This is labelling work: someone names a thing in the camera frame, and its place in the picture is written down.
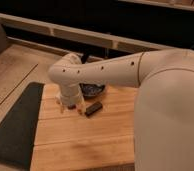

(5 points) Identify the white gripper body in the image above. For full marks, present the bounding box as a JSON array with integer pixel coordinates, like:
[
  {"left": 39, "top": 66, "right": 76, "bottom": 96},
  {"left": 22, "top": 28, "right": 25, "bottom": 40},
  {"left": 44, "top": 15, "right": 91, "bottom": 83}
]
[{"left": 56, "top": 85, "right": 84, "bottom": 107}]

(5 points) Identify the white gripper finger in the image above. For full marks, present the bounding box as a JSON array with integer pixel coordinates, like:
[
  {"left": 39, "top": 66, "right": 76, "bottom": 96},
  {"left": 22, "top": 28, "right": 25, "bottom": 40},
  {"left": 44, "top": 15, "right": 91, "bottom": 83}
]
[
  {"left": 60, "top": 105, "right": 64, "bottom": 114},
  {"left": 76, "top": 106, "right": 84, "bottom": 115}
]

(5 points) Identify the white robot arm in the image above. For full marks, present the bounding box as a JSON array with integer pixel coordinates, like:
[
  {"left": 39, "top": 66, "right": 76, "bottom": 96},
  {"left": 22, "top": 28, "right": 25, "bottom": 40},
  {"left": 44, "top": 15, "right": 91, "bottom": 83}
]
[{"left": 49, "top": 48, "right": 194, "bottom": 171}]

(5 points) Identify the dark ceramic cup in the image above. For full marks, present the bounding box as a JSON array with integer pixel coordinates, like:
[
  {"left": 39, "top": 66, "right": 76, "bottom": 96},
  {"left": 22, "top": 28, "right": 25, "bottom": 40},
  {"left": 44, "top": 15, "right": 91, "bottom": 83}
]
[{"left": 80, "top": 84, "right": 105, "bottom": 98}]

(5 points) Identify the black floor mat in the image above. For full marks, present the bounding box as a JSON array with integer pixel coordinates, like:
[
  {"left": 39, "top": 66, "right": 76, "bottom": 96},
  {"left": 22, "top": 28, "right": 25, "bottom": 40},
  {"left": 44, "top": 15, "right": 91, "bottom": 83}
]
[{"left": 0, "top": 82, "right": 44, "bottom": 170}]

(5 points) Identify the long wooden shelf rail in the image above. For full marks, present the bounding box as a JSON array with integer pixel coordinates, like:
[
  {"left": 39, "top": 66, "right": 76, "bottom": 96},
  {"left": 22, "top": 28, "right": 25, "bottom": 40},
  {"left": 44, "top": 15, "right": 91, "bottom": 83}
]
[{"left": 0, "top": 13, "right": 172, "bottom": 53}]

